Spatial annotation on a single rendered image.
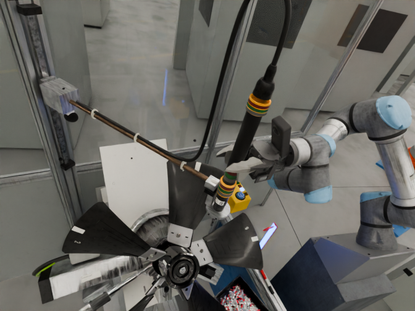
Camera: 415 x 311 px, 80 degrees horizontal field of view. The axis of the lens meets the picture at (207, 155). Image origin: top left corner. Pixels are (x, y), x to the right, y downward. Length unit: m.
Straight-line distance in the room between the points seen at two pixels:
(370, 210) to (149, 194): 0.93
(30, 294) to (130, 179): 1.42
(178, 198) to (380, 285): 1.04
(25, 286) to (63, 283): 1.31
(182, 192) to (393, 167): 0.76
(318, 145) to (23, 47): 0.88
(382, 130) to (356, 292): 0.74
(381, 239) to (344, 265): 0.18
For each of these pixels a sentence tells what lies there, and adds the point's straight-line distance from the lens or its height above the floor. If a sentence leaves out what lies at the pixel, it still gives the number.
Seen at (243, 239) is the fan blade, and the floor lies 1.17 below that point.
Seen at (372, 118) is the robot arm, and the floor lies 1.68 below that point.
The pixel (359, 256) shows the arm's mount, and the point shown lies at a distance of 1.22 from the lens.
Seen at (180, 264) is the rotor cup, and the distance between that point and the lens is 0.87.
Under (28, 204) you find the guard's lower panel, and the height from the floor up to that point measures 0.79.
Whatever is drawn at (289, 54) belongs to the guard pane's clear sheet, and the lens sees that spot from 1.57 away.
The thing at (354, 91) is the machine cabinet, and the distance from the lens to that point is 5.19.
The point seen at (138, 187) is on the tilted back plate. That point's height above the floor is 1.22.
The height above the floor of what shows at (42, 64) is 1.63.
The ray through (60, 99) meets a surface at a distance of 0.90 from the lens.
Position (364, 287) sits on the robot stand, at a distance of 1.45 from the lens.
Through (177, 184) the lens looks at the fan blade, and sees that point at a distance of 0.89.
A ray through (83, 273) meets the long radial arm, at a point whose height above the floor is 1.13.
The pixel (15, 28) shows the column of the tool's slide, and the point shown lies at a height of 1.73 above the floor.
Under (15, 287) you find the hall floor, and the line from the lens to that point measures 2.32.
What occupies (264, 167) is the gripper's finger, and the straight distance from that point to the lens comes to 0.58.
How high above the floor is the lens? 2.03
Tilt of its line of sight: 41 degrees down
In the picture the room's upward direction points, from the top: 15 degrees clockwise
